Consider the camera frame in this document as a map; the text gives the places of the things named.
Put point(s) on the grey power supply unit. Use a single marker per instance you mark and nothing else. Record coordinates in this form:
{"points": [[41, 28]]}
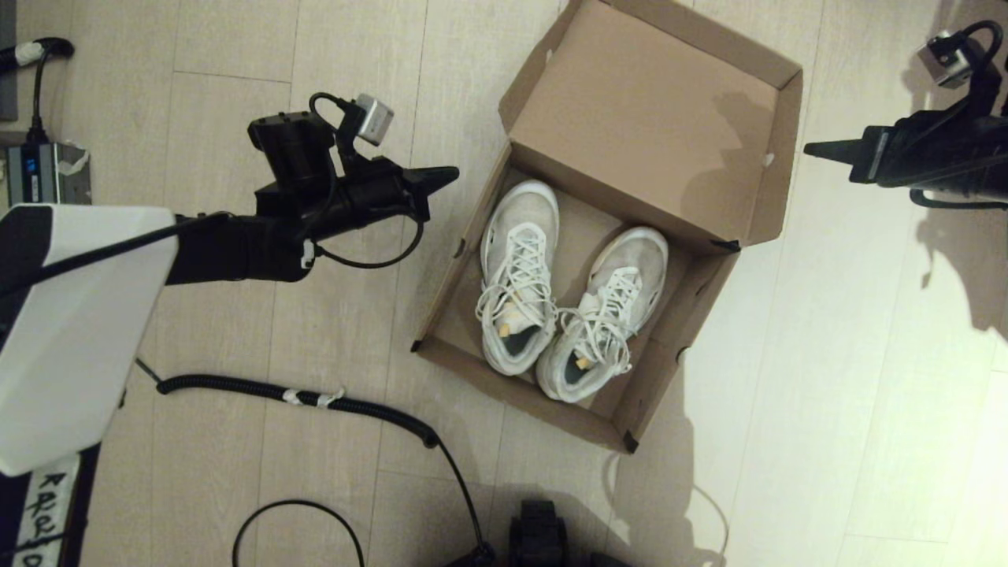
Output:
{"points": [[47, 169]]}

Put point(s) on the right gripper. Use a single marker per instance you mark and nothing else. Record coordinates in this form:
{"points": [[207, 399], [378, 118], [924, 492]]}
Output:
{"points": [[937, 150]]}

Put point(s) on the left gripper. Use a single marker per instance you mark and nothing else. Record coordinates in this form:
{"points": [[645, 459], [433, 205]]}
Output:
{"points": [[370, 197]]}

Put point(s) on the white sneaker black side mark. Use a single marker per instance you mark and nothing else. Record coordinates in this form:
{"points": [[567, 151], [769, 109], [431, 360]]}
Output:
{"points": [[524, 213]]}

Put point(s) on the black ridged robot part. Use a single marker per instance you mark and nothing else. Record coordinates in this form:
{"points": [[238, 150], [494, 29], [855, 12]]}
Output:
{"points": [[538, 535]]}

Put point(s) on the white sneaker tan toe edge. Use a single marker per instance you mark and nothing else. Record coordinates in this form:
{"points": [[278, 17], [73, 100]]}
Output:
{"points": [[638, 252]]}

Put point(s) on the dark flat panel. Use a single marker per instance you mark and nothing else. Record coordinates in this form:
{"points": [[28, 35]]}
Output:
{"points": [[8, 63]]}

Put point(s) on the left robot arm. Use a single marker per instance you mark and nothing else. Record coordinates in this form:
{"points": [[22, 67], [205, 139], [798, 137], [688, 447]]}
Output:
{"points": [[79, 331]]}

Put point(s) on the brown cardboard shoe box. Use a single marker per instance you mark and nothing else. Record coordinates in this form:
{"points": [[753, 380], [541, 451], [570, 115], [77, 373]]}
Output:
{"points": [[646, 110]]}

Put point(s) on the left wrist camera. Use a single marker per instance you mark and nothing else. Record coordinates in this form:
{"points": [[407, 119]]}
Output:
{"points": [[374, 120]]}

